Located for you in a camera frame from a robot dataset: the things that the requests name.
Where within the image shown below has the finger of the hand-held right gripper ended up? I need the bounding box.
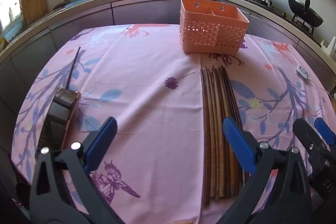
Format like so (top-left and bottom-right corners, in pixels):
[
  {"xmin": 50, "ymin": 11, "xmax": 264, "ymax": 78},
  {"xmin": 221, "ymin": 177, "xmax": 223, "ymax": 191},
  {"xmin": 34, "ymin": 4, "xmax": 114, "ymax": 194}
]
[
  {"xmin": 293, "ymin": 118, "xmax": 336, "ymax": 177},
  {"xmin": 314, "ymin": 117, "xmax": 336, "ymax": 152}
]

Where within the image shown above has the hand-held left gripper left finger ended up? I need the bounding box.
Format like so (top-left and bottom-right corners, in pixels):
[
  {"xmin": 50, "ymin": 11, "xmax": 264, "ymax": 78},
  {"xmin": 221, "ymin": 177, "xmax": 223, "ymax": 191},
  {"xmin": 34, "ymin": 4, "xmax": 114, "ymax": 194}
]
[{"xmin": 29, "ymin": 117, "xmax": 124, "ymax": 224}]

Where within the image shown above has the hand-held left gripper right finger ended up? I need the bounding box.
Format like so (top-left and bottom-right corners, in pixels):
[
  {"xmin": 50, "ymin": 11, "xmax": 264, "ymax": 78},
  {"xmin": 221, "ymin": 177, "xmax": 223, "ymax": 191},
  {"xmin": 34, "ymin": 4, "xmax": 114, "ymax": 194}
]
[{"xmin": 218, "ymin": 117, "xmax": 313, "ymax": 224}]

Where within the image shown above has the bundle of wooden chopsticks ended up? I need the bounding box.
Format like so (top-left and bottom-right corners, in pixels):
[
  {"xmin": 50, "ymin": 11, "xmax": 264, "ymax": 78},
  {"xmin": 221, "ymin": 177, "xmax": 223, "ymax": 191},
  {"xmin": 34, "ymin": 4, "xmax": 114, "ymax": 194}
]
[{"xmin": 200, "ymin": 65, "xmax": 250, "ymax": 207}]

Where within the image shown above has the orange plastic utensil basket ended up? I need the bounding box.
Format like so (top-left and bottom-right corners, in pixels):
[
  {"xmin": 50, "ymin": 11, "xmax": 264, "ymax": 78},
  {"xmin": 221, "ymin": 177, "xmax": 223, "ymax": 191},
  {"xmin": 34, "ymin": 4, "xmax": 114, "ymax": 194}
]
[{"xmin": 179, "ymin": 0, "xmax": 250, "ymax": 54}]

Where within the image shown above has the smartphone with pink case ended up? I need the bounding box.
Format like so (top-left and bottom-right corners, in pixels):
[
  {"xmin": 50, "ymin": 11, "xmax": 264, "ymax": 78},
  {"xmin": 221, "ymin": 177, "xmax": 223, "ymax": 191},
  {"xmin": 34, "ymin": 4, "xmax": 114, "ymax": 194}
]
[{"xmin": 35, "ymin": 88, "xmax": 81, "ymax": 155}]

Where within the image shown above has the white round-button remote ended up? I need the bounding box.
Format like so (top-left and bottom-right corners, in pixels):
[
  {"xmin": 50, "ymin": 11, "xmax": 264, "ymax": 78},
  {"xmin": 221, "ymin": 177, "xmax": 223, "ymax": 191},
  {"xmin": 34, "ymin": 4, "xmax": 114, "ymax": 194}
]
[{"xmin": 295, "ymin": 64, "xmax": 308, "ymax": 81}]

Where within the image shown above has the pink floral tablecloth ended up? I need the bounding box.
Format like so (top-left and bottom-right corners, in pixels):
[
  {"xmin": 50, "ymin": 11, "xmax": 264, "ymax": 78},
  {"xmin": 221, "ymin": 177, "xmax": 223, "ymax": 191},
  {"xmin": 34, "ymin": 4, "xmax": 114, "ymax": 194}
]
[{"xmin": 10, "ymin": 23, "xmax": 336, "ymax": 224}]

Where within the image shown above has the thin black stick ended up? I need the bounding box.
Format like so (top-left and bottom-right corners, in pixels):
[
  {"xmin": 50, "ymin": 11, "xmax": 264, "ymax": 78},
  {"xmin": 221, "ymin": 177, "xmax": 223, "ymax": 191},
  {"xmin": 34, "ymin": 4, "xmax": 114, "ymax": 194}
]
[{"xmin": 64, "ymin": 47, "xmax": 81, "ymax": 90}]

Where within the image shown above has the white plastic stand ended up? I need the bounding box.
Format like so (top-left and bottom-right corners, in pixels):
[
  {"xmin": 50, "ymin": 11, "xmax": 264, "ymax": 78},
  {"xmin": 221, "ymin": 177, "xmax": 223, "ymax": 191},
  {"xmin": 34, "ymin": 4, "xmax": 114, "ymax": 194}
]
[{"xmin": 321, "ymin": 36, "xmax": 336, "ymax": 57}]

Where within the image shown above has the black wok with lid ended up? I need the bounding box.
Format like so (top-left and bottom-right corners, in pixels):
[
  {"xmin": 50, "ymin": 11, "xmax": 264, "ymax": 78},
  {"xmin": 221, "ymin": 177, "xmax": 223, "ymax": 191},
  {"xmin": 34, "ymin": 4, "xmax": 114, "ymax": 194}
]
[{"xmin": 288, "ymin": 0, "xmax": 324, "ymax": 28}]

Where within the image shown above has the black gas stove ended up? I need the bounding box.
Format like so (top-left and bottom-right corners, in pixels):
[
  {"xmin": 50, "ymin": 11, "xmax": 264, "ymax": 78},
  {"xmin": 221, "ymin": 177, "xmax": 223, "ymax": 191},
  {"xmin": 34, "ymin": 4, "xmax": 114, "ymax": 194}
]
[{"xmin": 244, "ymin": 0, "xmax": 323, "ymax": 45}]

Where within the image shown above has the wooden cutting board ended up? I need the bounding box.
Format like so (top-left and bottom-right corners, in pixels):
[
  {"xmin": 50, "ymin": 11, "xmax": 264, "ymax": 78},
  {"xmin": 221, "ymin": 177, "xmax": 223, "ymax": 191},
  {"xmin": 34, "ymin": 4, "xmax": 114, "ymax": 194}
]
[{"xmin": 20, "ymin": 0, "xmax": 48, "ymax": 26}]

